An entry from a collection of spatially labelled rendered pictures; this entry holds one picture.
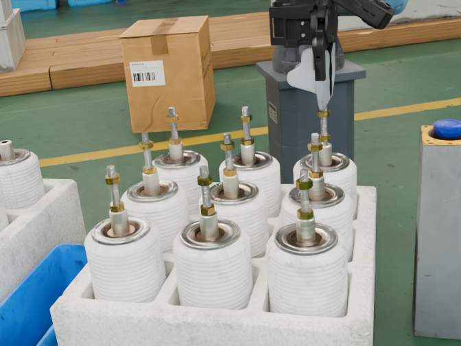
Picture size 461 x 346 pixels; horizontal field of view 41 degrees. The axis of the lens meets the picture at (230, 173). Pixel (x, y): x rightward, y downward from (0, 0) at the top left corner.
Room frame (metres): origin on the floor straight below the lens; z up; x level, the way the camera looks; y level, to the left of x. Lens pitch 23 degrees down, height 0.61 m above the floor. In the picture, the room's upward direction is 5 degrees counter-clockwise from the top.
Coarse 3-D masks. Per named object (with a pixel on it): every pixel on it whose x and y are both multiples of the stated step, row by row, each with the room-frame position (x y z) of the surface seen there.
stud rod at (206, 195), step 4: (200, 168) 0.67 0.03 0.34; (204, 168) 0.67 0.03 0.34; (200, 172) 0.67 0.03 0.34; (204, 172) 0.66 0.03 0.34; (200, 176) 0.67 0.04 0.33; (204, 176) 0.67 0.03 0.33; (208, 176) 0.67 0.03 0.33; (204, 188) 0.67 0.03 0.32; (208, 188) 0.67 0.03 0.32; (204, 192) 0.66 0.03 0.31; (208, 192) 0.67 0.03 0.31; (204, 196) 0.67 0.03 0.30; (208, 196) 0.67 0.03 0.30; (204, 200) 0.67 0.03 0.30; (208, 200) 0.67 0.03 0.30; (204, 204) 0.67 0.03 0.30; (208, 204) 0.67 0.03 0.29
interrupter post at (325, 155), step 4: (328, 144) 0.87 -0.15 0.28; (324, 148) 0.86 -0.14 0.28; (328, 148) 0.86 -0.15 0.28; (320, 152) 0.86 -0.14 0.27; (324, 152) 0.86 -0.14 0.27; (328, 152) 0.86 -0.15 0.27; (320, 156) 0.86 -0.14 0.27; (324, 156) 0.86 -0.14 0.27; (328, 156) 0.86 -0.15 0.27; (320, 160) 0.86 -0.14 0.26; (324, 160) 0.86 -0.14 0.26; (328, 160) 0.86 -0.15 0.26; (320, 164) 0.86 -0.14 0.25; (324, 164) 0.86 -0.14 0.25; (328, 164) 0.86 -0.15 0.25
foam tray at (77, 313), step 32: (256, 288) 0.65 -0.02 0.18; (352, 288) 0.63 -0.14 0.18; (64, 320) 0.64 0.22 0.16; (96, 320) 0.63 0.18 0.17; (128, 320) 0.62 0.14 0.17; (160, 320) 0.61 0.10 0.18; (192, 320) 0.60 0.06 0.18; (224, 320) 0.59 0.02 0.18; (256, 320) 0.59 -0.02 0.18; (288, 320) 0.58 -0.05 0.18; (320, 320) 0.58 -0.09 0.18; (352, 320) 0.57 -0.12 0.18
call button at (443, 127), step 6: (438, 120) 0.79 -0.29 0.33; (444, 120) 0.79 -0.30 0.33; (450, 120) 0.79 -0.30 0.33; (456, 120) 0.79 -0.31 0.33; (438, 126) 0.77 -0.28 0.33; (444, 126) 0.77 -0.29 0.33; (450, 126) 0.77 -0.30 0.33; (456, 126) 0.76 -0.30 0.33; (438, 132) 0.78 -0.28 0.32; (444, 132) 0.76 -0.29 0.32; (450, 132) 0.76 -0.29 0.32; (456, 132) 0.76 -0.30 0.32
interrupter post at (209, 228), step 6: (204, 216) 0.66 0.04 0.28; (210, 216) 0.66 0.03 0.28; (216, 216) 0.66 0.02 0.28; (204, 222) 0.66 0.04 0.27; (210, 222) 0.66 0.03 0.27; (216, 222) 0.66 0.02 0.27; (204, 228) 0.66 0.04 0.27; (210, 228) 0.66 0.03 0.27; (216, 228) 0.66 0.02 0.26; (204, 234) 0.66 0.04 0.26; (210, 234) 0.66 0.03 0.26; (216, 234) 0.66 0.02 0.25
